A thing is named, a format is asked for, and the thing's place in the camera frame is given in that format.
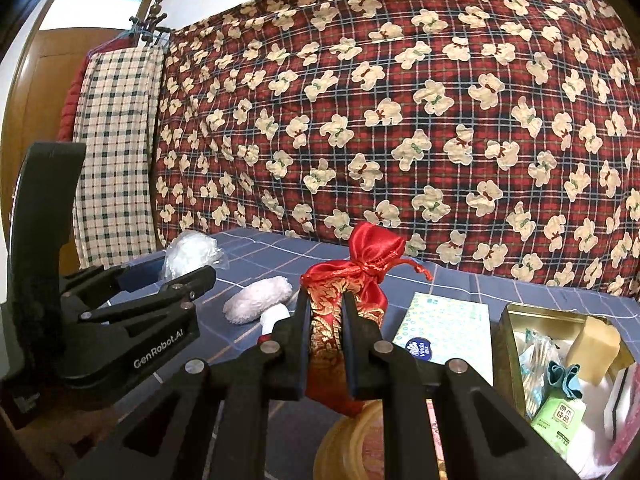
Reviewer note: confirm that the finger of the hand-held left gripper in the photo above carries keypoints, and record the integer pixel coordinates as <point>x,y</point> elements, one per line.
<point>95,285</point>
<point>170,295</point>

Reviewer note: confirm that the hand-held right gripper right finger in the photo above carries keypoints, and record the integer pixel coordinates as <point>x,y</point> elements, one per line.
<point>347,345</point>

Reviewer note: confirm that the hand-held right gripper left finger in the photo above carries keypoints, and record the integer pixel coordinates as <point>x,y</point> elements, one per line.
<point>302,345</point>

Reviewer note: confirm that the gold tin box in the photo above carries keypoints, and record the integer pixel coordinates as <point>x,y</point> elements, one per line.
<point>505,355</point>

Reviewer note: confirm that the small white cloth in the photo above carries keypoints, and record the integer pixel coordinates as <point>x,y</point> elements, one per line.
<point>275,319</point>

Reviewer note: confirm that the clear plastic bag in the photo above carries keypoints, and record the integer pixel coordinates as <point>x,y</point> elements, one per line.
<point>187,255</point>

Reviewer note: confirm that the white fluffy cloth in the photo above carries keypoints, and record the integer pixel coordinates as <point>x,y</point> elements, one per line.
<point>255,300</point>

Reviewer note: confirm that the blue plaid bed sheet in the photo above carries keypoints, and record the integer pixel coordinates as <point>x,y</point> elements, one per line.
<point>250,250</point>

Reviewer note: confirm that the light green tissue pack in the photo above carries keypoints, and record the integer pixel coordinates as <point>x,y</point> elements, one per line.
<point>445,320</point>

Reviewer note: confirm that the white green checked cloth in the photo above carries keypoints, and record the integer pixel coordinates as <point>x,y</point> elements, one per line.
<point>115,160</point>

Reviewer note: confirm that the red garment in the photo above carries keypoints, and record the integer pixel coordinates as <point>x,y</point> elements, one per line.
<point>70,110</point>

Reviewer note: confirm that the wooden door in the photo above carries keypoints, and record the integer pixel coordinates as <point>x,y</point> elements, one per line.
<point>45,85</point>

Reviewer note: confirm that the cotton swab pack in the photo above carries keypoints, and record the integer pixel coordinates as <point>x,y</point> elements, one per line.
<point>532,365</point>

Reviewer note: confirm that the teal cloth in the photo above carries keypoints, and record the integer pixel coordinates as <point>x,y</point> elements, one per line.
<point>562,377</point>

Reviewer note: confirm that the green wet wipe packet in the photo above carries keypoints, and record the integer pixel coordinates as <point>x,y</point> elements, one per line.
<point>555,425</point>

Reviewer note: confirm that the white cloth black stripe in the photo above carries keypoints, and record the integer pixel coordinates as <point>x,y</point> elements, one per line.
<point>600,410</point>

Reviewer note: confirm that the red plaid bear print blanket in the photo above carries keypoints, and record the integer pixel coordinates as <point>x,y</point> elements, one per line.
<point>400,85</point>

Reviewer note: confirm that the wooden coat rack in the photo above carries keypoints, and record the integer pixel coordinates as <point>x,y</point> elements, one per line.
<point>152,15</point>

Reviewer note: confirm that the pink cloth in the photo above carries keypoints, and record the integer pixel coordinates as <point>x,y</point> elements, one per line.
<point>625,445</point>

